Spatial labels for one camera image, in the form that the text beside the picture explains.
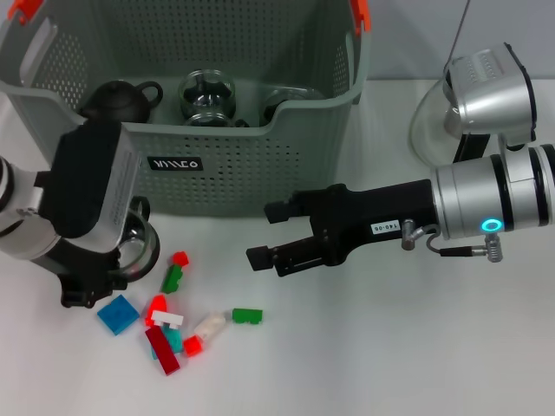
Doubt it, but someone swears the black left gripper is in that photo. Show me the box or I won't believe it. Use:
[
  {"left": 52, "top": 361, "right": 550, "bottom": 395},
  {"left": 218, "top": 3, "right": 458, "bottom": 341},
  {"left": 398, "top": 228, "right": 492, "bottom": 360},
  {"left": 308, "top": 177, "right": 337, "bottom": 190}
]
[{"left": 29, "top": 237, "right": 131, "bottom": 309}]

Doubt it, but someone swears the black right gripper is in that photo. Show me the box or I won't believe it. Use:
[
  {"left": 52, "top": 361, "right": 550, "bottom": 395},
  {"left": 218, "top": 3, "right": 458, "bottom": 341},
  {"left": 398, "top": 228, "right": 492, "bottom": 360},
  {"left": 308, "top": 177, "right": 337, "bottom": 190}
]
[{"left": 245, "top": 179, "right": 439, "bottom": 278}]

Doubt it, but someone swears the blue toy plate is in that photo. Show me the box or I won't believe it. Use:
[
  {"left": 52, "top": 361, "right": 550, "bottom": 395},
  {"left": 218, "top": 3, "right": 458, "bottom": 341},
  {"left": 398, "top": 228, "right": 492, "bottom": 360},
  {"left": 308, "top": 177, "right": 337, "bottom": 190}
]
[{"left": 95, "top": 294, "right": 140, "bottom": 337}]

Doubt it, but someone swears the orange-red toy brick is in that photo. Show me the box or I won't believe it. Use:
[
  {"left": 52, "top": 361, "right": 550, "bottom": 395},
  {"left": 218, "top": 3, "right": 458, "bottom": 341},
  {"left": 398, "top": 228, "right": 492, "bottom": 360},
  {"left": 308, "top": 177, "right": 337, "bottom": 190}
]
[{"left": 145, "top": 294, "right": 170, "bottom": 328}]

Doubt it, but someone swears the dark red long brick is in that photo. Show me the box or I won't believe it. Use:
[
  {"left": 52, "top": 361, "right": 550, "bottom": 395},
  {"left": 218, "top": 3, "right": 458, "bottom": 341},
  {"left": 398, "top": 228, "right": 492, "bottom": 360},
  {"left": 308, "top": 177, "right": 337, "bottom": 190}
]
[{"left": 144, "top": 327, "right": 181, "bottom": 376}]

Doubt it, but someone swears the teal toy brick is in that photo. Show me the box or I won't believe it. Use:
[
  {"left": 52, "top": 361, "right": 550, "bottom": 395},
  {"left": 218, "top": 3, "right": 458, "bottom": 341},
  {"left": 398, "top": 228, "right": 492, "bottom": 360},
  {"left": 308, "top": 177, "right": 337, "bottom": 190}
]
[{"left": 150, "top": 327, "right": 186, "bottom": 360}]

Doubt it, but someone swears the grey-green perforated storage bin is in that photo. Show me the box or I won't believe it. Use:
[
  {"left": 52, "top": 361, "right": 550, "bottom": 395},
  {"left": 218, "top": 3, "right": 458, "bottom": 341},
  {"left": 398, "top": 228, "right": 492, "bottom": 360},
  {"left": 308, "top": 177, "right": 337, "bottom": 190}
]
[{"left": 0, "top": 0, "right": 374, "bottom": 218}]

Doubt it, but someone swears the white toy brick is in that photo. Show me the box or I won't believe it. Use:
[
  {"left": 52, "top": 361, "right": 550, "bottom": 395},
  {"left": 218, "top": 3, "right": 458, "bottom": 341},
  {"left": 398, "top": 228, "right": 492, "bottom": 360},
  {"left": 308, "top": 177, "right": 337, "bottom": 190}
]
[{"left": 150, "top": 309, "right": 184, "bottom": 328}]

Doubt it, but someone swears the green toy brick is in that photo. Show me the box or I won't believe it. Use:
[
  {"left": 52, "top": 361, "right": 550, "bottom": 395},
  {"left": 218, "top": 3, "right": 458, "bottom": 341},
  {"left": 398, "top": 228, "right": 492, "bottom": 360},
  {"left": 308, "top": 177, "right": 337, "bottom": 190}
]
[
  {"left": 232, "top": 307, "right": 264, "bottom": 326},
  {"left": 160, "top": 263, "right": 184, "bottom": 295}
]

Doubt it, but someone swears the silver vented left wrist box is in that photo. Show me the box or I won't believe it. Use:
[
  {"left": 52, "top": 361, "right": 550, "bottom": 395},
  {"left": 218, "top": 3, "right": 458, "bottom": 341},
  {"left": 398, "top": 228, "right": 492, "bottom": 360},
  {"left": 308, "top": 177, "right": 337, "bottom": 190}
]
[{"left": 42, "top": 120, "right": 142, "bottom": 252}]

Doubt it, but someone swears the silver vented wrist box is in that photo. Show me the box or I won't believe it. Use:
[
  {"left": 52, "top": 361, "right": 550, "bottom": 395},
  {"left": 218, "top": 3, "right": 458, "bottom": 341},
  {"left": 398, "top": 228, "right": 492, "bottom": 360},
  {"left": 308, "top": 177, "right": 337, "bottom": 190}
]
[
  {"left": 42, "top": 120, "right": 142, "bottom": 252},
  {"left": 446, "top": 42, "right": 539, "bottom": 151}
]

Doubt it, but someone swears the beige translucent toy brick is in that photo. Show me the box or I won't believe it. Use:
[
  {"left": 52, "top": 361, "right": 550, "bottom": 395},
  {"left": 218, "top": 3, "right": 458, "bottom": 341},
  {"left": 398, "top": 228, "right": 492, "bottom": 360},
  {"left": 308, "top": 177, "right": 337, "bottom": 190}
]
[{"left": 193, "top": 310, "right": 229, "bottom": 341}]

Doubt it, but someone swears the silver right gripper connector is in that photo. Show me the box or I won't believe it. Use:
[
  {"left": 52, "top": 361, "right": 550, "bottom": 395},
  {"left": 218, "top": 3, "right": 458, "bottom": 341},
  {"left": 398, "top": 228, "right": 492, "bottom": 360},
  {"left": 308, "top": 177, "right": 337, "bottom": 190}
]
[{"left": 401, "top": 218, "right": 504, "bottom": 264}]

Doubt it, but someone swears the black clay teapot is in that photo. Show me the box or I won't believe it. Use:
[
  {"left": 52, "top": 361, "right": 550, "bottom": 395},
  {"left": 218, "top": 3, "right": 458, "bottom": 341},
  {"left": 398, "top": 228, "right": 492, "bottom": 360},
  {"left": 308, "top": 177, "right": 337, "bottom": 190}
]
[{"left": 80, "top": 81, "right": 165, "bottom": 124}]

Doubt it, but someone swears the silver vented right wrist box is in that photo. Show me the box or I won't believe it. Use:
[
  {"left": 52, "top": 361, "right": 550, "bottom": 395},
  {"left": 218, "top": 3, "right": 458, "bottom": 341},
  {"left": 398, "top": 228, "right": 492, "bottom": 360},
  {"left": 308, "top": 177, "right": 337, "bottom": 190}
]
[{"left": 446, "top": 42, "right": 539, "bottom": 151}]

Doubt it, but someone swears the glass carafe black handle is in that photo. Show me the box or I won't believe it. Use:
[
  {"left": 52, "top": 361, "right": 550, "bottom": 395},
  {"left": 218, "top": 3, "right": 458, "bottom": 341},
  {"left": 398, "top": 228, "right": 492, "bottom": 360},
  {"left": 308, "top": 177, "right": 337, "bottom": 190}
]
[{"left": 408, "top": 64, "right": 492, "bottom": 166}]

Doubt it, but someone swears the orange bin handle clip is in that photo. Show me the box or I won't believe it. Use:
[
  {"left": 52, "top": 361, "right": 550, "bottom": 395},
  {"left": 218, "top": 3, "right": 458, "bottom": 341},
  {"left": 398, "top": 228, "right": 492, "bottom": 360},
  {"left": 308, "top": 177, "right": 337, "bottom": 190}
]
[
  {"left": 7, "top": 0, "right": 44, "bottom": 23},
  {"left": 349, "top": 0, "right": 373, "bottom": 36}
]

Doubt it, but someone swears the thin grey wall cable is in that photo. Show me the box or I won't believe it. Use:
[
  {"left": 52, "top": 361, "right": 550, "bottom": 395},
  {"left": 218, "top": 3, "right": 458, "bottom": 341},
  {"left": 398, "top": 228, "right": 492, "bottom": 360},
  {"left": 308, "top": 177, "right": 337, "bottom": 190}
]
[{"left": 448, "top": 0, "right": 472, "bottom": 62}]

